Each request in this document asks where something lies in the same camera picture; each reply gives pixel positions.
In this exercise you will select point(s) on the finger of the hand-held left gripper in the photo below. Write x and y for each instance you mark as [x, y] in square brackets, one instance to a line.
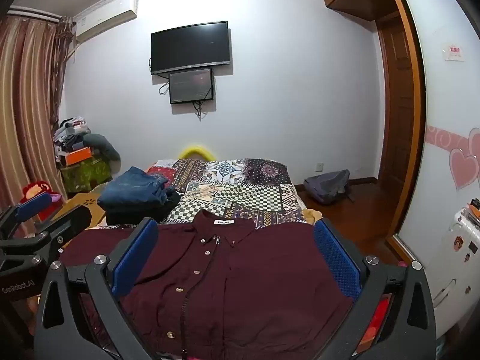
[71, 222]
[33, 204]

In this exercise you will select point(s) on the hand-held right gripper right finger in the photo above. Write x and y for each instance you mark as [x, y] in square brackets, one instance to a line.
[337, 258]

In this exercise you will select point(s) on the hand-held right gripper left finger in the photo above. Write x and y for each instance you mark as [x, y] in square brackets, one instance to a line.
[135, 255]

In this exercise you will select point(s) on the maroon button shirt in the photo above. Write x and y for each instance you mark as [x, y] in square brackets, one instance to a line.
[243, 288]

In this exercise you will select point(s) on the folded dark clothes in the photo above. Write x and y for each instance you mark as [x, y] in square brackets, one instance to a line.
[131, 215]

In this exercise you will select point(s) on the red plush toy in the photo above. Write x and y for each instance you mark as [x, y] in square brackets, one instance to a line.
[35, 189]

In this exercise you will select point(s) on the tan perforated stool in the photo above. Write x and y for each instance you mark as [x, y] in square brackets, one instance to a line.
[84, 199]

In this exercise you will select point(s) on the yellow fleece blanket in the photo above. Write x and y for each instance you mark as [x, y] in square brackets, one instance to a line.
[313, 214]

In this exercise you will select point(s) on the orange box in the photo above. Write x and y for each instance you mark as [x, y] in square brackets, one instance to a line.
[77, 155]

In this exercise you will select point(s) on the folded blue jeans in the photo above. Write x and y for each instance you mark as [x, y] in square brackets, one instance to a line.
[131, 187]

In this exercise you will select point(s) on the grey backpack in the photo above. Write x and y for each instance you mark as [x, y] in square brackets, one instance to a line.
[326, 187]

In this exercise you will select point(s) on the pile of clutter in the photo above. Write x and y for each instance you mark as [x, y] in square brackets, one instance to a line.
[69, 131]

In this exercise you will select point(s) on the grey cushion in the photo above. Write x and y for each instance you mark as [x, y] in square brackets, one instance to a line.
[105, 146]

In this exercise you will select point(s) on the striped brown curtain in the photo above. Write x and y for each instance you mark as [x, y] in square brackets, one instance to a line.
[26, 101]

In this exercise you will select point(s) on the patchwork printed blanket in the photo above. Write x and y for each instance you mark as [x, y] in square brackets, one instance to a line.
[243, 195]

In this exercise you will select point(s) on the yellow foam tube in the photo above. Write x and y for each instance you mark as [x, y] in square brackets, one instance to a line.
[197, 150]

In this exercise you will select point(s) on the wooden door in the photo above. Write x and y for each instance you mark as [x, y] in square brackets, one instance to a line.
[397, 101]

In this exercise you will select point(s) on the white heart-print wardrobe door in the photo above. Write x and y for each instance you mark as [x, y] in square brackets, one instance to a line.
[450, 101]

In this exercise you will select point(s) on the white air conditioner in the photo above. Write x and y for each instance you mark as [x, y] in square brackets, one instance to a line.
[105, 17]

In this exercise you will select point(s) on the red white sticker label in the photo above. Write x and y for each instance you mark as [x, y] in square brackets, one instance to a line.
[453, 52]

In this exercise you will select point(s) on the white wall socket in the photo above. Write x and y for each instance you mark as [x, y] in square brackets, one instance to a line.
[319, 167]

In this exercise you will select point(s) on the small black wall monitor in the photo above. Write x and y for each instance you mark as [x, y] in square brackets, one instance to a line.
[190, 86]

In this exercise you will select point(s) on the large black wall television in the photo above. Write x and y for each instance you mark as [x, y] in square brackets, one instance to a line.
[189, 47]

